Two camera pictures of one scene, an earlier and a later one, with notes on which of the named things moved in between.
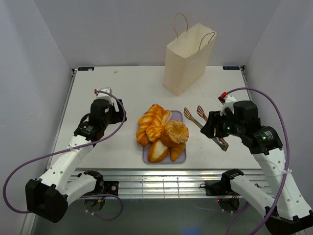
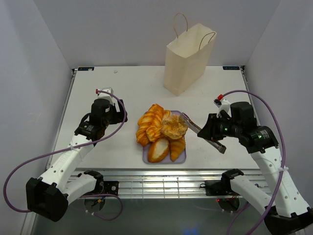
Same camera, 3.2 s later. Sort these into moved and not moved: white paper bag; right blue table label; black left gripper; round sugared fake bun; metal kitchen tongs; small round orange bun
Moved: metal kitchen tongs; round sugared fake bun
Not moved: black left gripper; white paper bag; small round orange bun; right blue table label
